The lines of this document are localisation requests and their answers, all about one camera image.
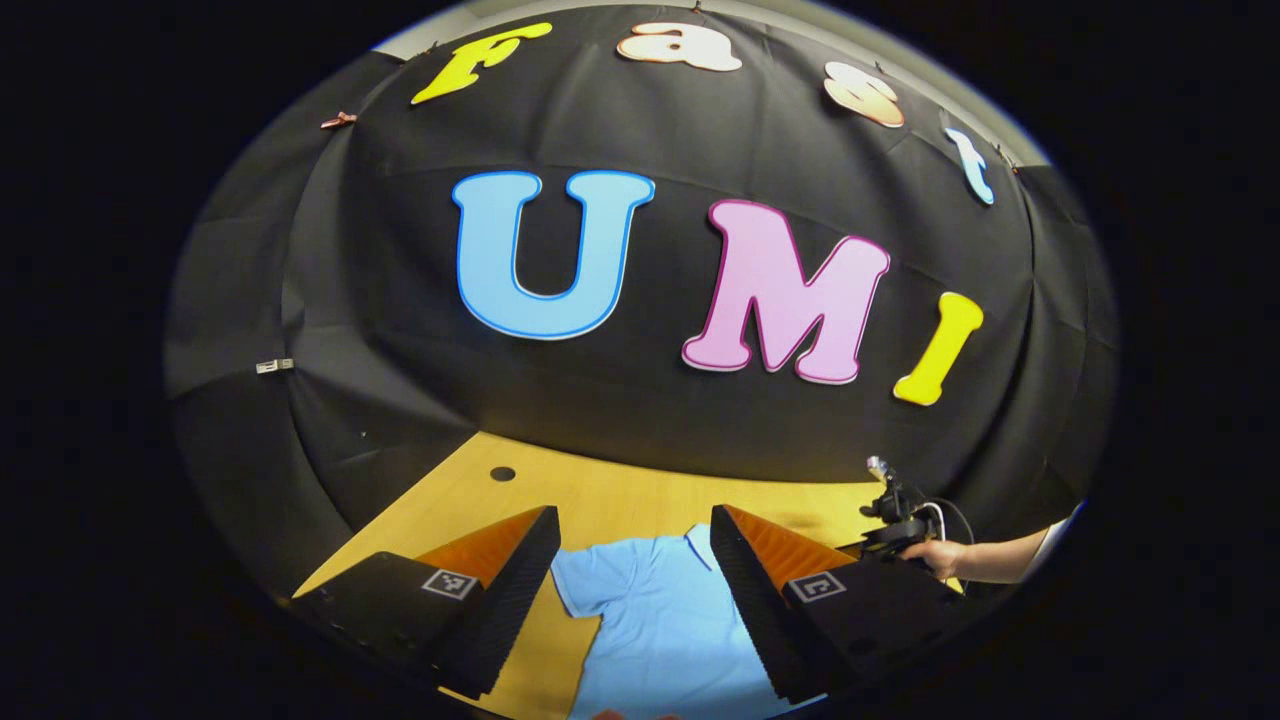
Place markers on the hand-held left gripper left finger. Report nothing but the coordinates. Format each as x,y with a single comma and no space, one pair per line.
500,610

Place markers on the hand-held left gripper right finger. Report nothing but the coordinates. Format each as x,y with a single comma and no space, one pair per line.
760,610

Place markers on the light blue polo T-shirt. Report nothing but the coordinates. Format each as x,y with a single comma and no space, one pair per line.
660,630

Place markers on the person's white sleeve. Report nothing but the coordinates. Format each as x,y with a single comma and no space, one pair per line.
1055,545

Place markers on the black backdrop cloth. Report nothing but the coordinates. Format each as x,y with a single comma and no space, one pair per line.
650,400

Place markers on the small silver clip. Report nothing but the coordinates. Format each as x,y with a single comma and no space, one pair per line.
274,366

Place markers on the small red clip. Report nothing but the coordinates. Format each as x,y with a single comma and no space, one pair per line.
338,120

